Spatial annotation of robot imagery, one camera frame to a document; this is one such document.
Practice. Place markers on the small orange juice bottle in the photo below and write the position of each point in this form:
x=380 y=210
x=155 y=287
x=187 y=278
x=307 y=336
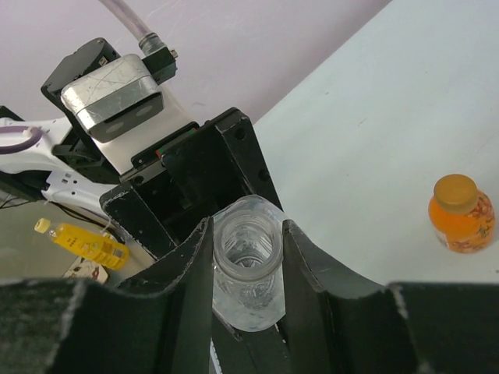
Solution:
x=464 y=233

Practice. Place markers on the printed card outside cell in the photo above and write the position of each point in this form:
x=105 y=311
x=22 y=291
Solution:
x=88 y=269

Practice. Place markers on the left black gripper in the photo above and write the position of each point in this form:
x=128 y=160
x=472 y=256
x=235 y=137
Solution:
x=219 y=160

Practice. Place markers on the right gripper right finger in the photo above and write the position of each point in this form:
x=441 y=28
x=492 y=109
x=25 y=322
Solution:
x=338 y=321

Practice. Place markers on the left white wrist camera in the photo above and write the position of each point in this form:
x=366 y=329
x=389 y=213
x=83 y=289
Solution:
x=123 y=109

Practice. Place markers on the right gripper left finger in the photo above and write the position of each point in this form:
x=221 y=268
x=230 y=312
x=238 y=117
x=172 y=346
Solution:
x=157 y=321

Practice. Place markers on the blue labeled water bottle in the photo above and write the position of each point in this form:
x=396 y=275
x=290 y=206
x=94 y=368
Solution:
x=248 y=289

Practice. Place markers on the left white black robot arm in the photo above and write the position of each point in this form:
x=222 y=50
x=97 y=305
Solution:
x=56 y=161

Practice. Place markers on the yellow bottle outside cell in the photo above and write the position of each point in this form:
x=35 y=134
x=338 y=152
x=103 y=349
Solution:
x=86 y=244

